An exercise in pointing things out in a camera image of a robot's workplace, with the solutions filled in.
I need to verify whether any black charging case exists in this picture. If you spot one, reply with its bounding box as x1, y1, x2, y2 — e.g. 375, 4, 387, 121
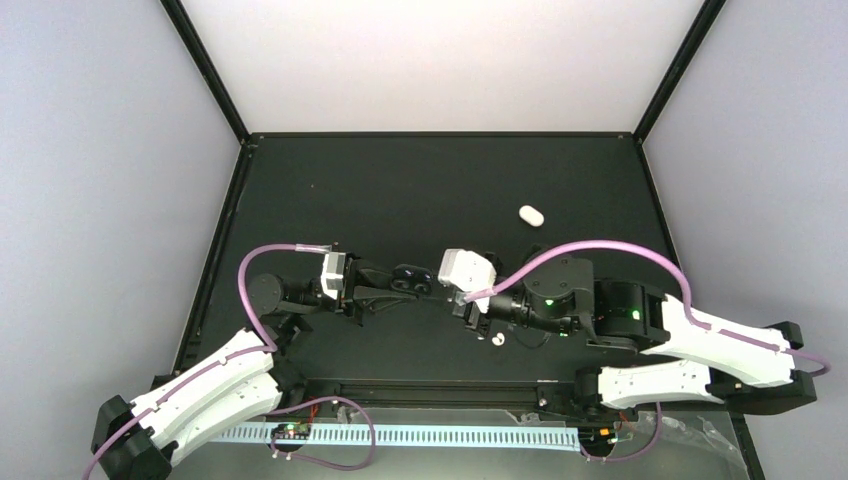
390, 264, 434, 296

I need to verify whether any white charging case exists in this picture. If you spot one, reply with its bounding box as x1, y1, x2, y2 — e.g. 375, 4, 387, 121
518, 205, 545, 228

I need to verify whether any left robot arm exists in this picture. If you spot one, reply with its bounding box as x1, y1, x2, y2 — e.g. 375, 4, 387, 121
82, 243, 434, 479

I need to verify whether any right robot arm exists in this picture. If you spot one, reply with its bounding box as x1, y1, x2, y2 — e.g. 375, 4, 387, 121
437, 249, 817, 419

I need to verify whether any left circuit board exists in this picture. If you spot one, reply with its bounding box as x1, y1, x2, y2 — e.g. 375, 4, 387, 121
271, 422, 312, 442

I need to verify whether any circuit board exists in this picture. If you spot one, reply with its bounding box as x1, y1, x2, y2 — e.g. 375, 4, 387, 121
578, 428, 634, 448
271, 422, 312, 442

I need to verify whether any right circuit board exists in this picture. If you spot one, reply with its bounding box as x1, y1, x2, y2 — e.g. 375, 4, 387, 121
578, 428, 634, 448

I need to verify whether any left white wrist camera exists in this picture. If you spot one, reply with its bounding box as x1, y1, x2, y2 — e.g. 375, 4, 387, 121
320, 252, 347, 300

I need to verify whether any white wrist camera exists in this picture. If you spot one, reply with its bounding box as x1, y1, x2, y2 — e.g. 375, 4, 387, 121
320, 252, 347, 300
437, 248, 496, 314

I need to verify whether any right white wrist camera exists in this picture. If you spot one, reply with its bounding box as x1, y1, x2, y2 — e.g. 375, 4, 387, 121
437, 248, 496, 314

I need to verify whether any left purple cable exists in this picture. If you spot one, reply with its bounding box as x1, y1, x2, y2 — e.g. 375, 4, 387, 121
80, 243, 333, 480

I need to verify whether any purple cable loop front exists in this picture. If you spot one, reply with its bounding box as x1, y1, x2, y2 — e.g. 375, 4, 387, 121
268, 395, 377, 472

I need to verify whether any light blue cable duct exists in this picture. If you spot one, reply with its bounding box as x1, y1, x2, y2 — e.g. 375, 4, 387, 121
213, 422, 581, 452

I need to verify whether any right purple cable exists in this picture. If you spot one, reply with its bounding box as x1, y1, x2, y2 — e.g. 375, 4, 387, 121
463, 239, 832, 379

